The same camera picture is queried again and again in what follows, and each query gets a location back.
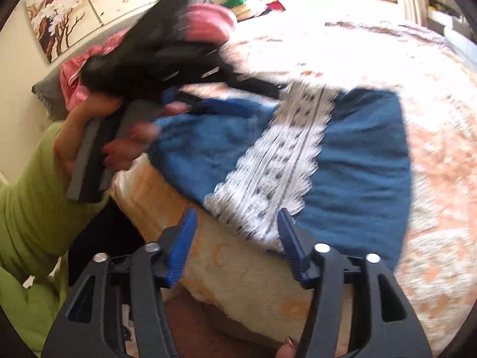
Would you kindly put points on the pink quilt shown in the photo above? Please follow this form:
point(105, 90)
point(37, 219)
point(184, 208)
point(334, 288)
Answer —
point(208, 26)

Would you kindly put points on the person's left forearm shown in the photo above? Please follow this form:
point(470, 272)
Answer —
point(41, 209)

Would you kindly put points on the person's dark trouser leg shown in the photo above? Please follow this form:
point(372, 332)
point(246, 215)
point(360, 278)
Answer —
point(104, 238)

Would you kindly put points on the person's right hand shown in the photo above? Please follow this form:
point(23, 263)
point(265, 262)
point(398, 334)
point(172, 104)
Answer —
point(287, 348)

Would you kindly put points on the grey dresser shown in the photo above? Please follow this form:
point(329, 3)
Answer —
point(452, 30)

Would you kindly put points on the bed with peach floral cover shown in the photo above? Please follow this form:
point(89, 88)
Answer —
point(439, 119)

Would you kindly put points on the blossom tree wall painting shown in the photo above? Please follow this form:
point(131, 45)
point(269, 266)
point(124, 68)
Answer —
point(56, 15)

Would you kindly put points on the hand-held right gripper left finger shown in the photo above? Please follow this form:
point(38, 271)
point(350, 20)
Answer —
point(182, 242)

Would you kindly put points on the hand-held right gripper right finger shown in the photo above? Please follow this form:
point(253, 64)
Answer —
point(292, 246)

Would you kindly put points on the pile of colourful clothes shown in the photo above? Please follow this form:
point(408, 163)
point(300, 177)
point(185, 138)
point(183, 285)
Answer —
point(253, 5)

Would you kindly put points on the person's left hand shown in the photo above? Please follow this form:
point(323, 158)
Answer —
point(74, 126)

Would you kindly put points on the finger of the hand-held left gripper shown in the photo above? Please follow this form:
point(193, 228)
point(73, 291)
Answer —
point(227, 106)
point(253, 84)

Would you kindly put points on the blue pants with white lace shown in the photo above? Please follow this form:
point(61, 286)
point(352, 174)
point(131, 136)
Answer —
point(357, 156)

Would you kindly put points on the grey pillow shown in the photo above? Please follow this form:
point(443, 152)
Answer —
point(48, 97)

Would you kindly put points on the person's green jacket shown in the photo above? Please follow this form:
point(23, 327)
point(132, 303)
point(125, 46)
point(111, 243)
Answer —
point(26, 313)

